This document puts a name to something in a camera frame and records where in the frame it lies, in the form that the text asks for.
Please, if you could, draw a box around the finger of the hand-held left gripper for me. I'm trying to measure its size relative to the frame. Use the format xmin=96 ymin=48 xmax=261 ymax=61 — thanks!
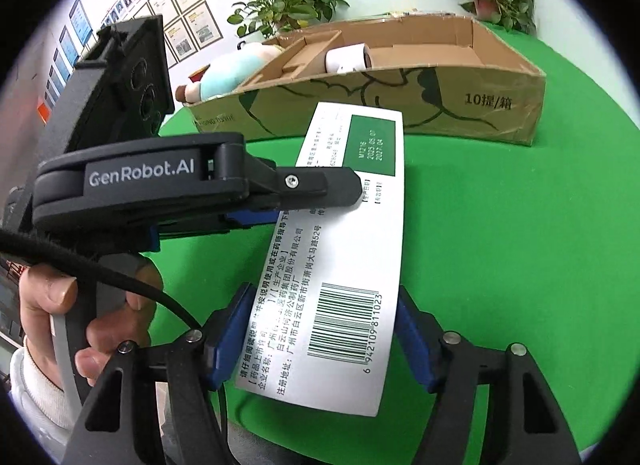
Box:
xmin=220 ymin=208 xmax=285 ymax=235
xmin=246 ymin=155 xmax=363 ymax=210

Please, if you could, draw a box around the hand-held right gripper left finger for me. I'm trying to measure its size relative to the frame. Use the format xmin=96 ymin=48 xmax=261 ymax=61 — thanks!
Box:
xmin=62 ymin=282 xmax=258 ymax=465

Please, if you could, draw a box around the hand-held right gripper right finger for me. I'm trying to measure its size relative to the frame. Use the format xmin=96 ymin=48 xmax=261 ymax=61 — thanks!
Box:
xmin=397 ymin=284 xmax=583 ymax=465

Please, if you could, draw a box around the white and green medicine box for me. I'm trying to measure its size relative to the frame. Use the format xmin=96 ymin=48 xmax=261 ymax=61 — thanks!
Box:
xmin=235 ymin=102 xmax=405 ymax=418

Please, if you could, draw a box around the large printed cardboard box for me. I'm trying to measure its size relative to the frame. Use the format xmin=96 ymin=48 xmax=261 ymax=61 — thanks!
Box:
xmin=182 ymin=14 xmax=547 ymax=146

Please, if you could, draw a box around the person's left forearm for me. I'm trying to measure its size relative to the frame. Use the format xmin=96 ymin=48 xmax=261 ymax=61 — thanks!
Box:
xmin=7 ymin=342 xmax=81 ymax=451

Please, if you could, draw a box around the person's left hand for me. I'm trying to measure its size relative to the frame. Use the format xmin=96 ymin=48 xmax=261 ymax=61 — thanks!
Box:
xmin=19 ymin=265 xmax=164 ymax=387

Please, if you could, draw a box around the green tablecloth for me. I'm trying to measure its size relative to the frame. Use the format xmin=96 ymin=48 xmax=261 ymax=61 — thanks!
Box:
xmin=150 ymin=20 xmax=640 ymax=465

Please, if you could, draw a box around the white paper roll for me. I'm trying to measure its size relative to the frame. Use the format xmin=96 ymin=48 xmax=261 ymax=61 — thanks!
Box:
xmin=324 ymin=44 xmax=375 ymax=74

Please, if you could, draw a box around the pink and blue plush toy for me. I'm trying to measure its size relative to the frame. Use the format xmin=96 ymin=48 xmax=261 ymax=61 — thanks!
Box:
xmin=175 ymin=42 xmax=283 ymax=106

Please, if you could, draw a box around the potted plant in white mug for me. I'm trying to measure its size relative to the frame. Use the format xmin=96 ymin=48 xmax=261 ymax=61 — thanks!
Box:
xmin=227 ymin=0 xmax=351 ymax=40

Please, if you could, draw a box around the black braided cable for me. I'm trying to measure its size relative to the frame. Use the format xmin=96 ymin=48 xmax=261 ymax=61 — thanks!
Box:
xmin=0 ymin=227 xmax=233 ymax=465

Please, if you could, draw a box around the blue wall poster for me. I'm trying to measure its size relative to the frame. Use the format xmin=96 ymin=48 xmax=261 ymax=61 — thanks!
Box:
xmin=70 ymin=0 xmax=95 ymax=46
xmin=57 ymin=27 xmax=77 ymax=80

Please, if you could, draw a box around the group of framed wall certificates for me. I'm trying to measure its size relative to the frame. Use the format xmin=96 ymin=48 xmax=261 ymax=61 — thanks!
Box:
xmin=147 ymin=0 xmax=223 ymax=70

